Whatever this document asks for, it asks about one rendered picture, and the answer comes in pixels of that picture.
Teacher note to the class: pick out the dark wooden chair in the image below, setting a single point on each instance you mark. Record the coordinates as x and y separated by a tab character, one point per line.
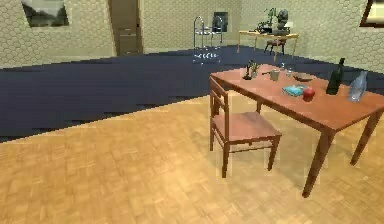
276	44

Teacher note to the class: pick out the brown framed picture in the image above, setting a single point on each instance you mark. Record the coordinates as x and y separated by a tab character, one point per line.
373	13

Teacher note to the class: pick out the reddish brown wooden table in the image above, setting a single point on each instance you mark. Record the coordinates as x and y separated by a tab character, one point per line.
320	108

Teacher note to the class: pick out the reddish brown wooden chair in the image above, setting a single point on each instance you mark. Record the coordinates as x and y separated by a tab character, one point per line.
245	126

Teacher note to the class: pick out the light wooden desk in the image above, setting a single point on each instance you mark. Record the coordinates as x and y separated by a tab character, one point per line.
268	35

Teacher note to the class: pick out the grey mug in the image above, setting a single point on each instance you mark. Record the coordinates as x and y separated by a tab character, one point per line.
274	75

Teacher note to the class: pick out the dark bust statue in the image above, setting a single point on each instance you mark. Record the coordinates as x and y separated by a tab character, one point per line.
282	20

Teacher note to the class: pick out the small potted plant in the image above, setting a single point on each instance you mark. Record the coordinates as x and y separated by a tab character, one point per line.
254	69

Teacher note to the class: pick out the small dark statue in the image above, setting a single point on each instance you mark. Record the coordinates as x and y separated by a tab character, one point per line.
247	73

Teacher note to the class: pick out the clear drinking glass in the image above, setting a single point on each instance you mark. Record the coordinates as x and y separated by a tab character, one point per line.
289	72

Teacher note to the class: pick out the white framed landscape picture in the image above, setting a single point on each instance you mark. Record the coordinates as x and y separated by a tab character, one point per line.
45	12

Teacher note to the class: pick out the dark green wine bottle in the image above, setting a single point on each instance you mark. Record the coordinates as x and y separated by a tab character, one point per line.
335	80

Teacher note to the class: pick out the green house plant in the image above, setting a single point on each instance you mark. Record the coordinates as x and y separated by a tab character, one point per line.
270	16

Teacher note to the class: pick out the red apple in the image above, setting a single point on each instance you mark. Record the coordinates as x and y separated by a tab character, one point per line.
308	93

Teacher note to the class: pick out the brown room door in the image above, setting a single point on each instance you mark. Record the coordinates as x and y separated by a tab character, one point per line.
125	26

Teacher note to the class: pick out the brown bowl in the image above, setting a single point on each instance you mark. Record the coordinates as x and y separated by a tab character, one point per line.
303	77

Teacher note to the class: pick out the dark framed picture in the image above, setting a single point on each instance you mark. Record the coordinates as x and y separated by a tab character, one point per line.
220	20

